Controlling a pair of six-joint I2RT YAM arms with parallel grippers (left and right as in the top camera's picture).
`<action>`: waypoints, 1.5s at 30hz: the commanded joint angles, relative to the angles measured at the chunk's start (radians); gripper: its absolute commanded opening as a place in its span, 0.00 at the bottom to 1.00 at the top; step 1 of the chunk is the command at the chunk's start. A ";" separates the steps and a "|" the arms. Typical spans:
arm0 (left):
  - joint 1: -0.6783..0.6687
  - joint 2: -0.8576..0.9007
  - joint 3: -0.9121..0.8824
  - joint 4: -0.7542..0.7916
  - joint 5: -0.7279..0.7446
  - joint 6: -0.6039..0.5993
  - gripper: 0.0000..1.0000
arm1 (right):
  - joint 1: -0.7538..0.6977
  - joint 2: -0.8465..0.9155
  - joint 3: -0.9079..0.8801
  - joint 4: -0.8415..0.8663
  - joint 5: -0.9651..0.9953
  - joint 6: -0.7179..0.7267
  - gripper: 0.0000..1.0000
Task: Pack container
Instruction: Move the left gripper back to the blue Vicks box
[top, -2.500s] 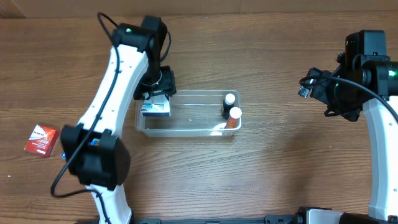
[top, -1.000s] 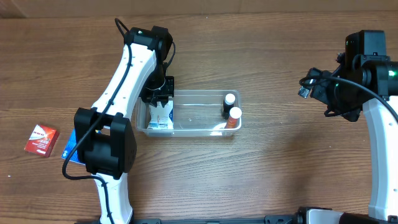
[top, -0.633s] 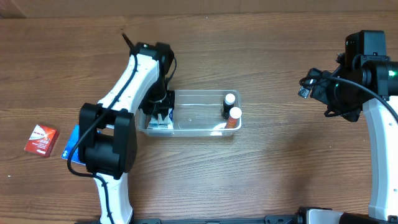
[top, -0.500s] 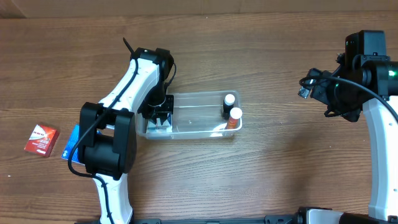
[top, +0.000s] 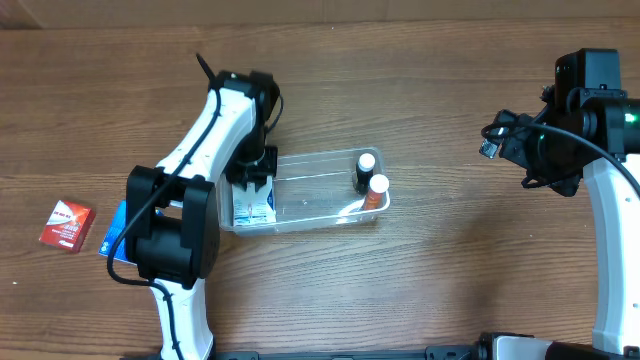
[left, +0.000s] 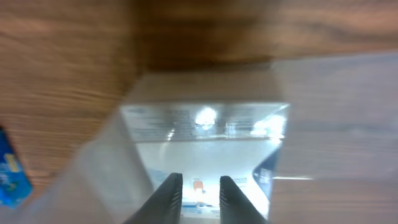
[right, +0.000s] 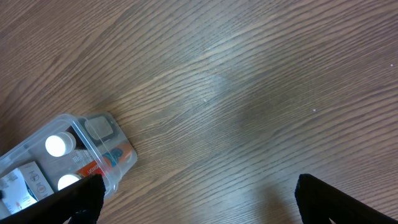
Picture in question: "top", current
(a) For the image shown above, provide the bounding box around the white medicine box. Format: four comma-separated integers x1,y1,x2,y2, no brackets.
232,176,276,227

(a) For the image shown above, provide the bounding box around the black bottle white cap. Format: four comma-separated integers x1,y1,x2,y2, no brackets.
354,153,376,194

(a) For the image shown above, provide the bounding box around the orange bottle white cap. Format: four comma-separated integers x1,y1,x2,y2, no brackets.
362,174,390,211

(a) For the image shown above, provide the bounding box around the blue medicine box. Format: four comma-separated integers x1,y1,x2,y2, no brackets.
98,200,133,265

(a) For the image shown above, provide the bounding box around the red medicine box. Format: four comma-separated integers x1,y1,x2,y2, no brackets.
39,200,96,253

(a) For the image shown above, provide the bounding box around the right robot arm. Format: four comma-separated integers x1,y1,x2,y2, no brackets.
457,48,639,359

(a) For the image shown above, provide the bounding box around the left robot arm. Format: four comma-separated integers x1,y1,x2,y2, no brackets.
116,71,283,359

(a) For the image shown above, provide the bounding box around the clear plastic container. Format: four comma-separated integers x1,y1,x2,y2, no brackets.
216,147,391,236

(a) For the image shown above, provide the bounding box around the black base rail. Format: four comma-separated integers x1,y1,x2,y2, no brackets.
119,344,481,360

